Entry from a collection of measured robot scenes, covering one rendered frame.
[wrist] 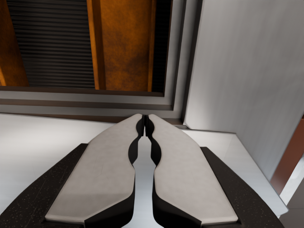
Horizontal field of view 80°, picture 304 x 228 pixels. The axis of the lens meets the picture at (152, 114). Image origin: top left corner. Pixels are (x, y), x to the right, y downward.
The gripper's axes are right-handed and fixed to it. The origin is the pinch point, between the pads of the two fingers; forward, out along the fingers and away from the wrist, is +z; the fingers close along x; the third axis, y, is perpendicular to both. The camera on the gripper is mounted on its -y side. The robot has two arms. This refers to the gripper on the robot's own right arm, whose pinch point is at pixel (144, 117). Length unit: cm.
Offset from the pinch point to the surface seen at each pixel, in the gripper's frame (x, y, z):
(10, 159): -11.0, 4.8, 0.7
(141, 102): -0.3, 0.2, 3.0
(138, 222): -0.2, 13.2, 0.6
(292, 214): 133, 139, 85
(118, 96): -2.2, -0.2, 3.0
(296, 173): 33.9, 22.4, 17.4
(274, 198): 13.3, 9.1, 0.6
